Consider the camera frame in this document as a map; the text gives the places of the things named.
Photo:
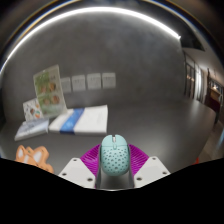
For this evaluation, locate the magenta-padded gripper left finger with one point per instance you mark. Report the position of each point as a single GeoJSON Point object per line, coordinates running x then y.
{"type": "Point", "coordinates": [76, 171]}

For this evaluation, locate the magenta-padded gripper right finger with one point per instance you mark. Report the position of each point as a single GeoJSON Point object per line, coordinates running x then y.
{"type": "Point", "coordinates": [153, 171]}

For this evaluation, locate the teal perforated computer mouse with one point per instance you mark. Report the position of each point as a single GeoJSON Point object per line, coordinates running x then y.
{"type": "Point", "coordinates": [115, 160]}

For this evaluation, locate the orange corgi-shaped mouse pad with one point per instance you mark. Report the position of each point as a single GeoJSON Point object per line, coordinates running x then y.
{"type": "Point", "coordinates": [33, 156]}

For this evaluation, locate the white book with blue band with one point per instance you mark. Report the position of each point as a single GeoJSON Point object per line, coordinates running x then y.
{"type": "Point", "coordinates": [90, 120]}

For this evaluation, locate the grey striped book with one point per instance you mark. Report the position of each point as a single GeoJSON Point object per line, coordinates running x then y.
{"type": "Point", "coordinates": [31, 128]}

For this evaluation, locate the small white colourful card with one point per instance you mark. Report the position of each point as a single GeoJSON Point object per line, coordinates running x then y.
{"type": "Point", "coordinates": [31, 110]}

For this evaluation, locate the green menu sign stand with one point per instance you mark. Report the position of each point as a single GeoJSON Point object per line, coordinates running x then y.
{"type": "Point", "coordinates": [48, 90]}

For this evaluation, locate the glass partition door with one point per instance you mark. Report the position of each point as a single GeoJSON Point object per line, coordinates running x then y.
{"type": "Point", "coordinates": [190, 80]}

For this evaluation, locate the long ceiling light strip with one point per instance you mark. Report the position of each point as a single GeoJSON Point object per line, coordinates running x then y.
{"type": "Point", "coordinates": [100, 9]}

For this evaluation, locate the white wall socket plates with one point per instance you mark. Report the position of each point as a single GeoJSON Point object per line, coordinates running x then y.
{"type": "Point", "coordinates": [93, 81]}

